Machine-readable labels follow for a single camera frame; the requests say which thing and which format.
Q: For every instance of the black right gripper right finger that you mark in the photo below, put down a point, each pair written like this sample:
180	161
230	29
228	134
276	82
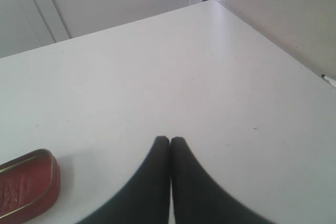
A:
197	198

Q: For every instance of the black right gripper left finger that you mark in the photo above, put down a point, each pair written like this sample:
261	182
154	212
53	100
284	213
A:
145	198

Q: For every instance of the red ink pad tin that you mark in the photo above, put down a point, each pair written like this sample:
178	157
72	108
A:
30	185

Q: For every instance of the marker pen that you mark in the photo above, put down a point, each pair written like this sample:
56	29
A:
329	80

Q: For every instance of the beige side table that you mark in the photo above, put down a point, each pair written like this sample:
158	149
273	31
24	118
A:
305	29

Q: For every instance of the white cabinet doors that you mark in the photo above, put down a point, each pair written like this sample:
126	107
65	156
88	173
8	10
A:
29	24

